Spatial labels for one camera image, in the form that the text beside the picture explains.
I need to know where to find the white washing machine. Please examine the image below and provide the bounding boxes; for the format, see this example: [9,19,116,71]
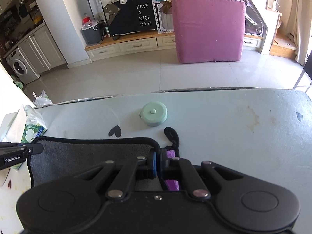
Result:
[6,48,40,85]

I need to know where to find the round mint green tape measure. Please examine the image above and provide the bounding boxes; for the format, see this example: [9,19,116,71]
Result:
[140,101,168,127]

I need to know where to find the dark folding chair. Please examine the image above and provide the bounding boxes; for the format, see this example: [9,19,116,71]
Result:
[293,51,312,93]

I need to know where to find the green floral tissue pack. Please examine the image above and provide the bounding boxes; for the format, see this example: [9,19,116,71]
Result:
[0,104,48,171]

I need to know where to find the grey trash bin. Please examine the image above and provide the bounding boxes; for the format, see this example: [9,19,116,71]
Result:
[81,21,103,45]

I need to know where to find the wooden low drawer cabinet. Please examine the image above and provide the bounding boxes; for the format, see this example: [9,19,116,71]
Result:
[84,30,265,61]

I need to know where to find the black have a nice day board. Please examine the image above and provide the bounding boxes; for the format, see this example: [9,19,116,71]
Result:
[103,0,157,36]

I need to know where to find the wooden staircase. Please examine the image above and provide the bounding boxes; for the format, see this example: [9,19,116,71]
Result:
[251,0,297,60]

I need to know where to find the white plastic bag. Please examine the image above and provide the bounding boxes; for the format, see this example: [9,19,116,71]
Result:
[32,90,53,107]

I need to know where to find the pink cushioned chair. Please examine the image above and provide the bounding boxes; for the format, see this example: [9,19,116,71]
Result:
[172,0,245,63]

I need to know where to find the purple grey towel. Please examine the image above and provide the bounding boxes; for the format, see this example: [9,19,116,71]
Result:
[26,126,181,192]

